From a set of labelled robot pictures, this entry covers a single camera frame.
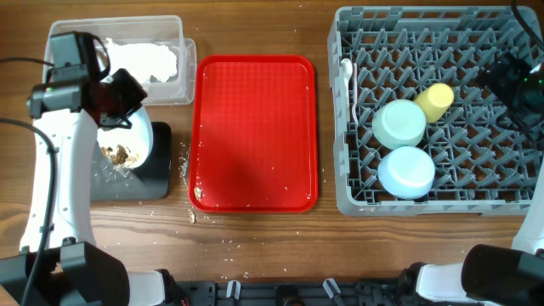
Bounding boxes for white napkin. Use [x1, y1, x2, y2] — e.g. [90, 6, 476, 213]
[105, 38, 178, 84]

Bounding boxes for yellow plastic cup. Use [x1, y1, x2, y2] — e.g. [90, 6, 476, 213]
[414, 83, 455, 123]

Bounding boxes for light blue plate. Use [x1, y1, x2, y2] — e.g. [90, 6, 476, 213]
[97, 106, 154, 169]

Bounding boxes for white rice pile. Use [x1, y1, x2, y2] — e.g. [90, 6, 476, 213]
[91, 164, 133, 183]

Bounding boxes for mint green bowl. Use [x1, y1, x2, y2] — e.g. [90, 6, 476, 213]
[371, 99, 427, 150]

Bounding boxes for light blue bowl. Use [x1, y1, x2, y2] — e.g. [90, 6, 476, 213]
[377, 146, 436, 200]

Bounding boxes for white plastic spoon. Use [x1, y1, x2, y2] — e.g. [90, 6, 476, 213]
[340, 58, 353, 94]

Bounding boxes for white plastic fork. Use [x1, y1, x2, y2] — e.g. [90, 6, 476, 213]
[351, 72, 359, 124]

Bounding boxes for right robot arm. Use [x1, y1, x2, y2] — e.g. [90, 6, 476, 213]
[392, 54, 543, 305]

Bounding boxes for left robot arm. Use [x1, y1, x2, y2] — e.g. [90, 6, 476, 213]
[1, 31, 184, 305]

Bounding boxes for black waste tray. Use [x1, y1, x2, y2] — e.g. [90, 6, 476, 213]
[90, 122, 172, 201]

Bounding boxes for grey dishwasher rack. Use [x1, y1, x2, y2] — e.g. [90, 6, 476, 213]
[327, 6, 543, 217]

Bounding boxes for clear plastic bin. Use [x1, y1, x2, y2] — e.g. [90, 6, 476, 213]
[49, 15, 196, 106]

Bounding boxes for food crumb on tray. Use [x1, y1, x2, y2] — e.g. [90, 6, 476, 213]
[194, 186, 202, 201]

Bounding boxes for food crumb on table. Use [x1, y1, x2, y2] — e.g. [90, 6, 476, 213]
[188, 210, 196, 224]

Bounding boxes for red serving tray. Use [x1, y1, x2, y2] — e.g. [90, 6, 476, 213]
[187, 54, 319, 213]

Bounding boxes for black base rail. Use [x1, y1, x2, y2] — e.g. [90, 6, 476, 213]
[178, 280, 425, 306]

